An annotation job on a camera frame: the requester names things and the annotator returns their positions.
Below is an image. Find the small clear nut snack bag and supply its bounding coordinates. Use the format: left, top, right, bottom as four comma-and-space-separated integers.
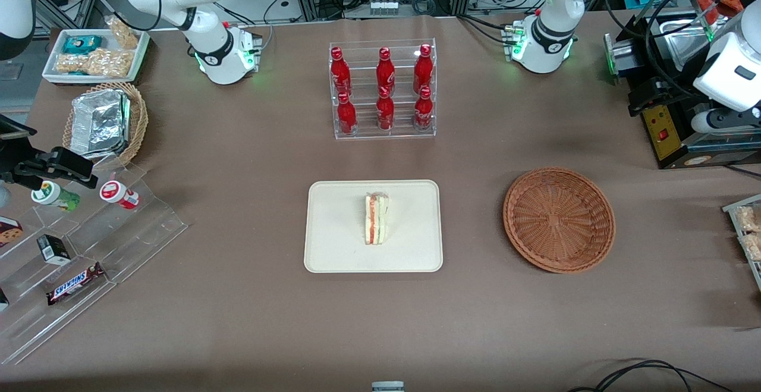
106, 16, 140, 50

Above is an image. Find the white rectangular snack tray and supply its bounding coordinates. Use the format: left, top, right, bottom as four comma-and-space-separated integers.
42, 28, 150, 85

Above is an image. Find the red cola bottle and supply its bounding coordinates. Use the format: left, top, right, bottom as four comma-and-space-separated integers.
376, 87, 395, 131
330, 47, 353, 97
337, 93, 358, 136
376, 47, 396, 92
413, 44, 434, 92
414, 86, 434, 131

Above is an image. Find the black machine with yellow panel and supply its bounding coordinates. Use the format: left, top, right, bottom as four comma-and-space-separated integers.
603, 11, 761, 170

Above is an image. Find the white bottle with green label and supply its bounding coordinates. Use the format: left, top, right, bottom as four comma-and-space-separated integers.
31, 181, 81, 212

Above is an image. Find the clear bag of puffed snacks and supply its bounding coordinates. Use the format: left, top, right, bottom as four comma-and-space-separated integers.
735, 206, 761, 233
739, 234, 761, 262

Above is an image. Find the triangular sandwich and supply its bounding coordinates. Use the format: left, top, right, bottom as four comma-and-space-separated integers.
364, 193, 391, 246

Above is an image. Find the white bottle with red label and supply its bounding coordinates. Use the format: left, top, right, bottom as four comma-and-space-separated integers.
99, 180, 141, 210

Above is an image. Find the small black carton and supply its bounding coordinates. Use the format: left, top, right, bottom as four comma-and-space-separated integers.
37, 234, 71, 265

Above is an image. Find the red orange packet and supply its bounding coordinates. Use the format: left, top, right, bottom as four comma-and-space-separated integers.
696, 0, 744, 18

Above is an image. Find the brown cookie box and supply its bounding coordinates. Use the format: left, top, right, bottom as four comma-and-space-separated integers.
0, 217, 24, 248

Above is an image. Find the black floor cable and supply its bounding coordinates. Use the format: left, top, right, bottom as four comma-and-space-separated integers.
568, 359, 735, 392

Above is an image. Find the stainless steel pan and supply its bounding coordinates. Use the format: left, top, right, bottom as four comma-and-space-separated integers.
651, 17, 714, 57

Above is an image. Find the clear acrylic stepped display stand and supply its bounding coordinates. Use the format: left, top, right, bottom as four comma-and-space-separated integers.
0, 163, 188, 366

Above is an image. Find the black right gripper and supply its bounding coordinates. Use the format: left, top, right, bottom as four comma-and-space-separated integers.
0, 146, 99, 190

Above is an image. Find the white wire-edged snack tray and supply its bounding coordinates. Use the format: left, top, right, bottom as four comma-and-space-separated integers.
722, 195, 761, 291

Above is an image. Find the large clear nut snack bag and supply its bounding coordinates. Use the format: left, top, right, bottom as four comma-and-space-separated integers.
56, 49, 133, 78

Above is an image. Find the clear acrylic bottle rack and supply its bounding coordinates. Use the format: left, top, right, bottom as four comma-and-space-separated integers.
329, 39, 437, 140

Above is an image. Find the Snickers chocolate bar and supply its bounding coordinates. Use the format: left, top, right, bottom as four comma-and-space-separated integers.
46, 262, 106, 306

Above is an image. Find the cream plastic serving tray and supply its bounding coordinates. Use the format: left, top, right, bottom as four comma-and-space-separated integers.
303, 180, 444, 274

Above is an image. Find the teal snack packet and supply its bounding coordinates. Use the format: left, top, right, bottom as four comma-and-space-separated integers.
62, 35, 103, 55

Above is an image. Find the light tan wicker basket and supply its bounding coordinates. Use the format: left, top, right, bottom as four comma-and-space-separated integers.
62, 81, 149, 170

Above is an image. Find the brown round wicker basket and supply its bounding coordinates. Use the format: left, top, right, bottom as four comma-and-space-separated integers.
503, 167, 617, 274

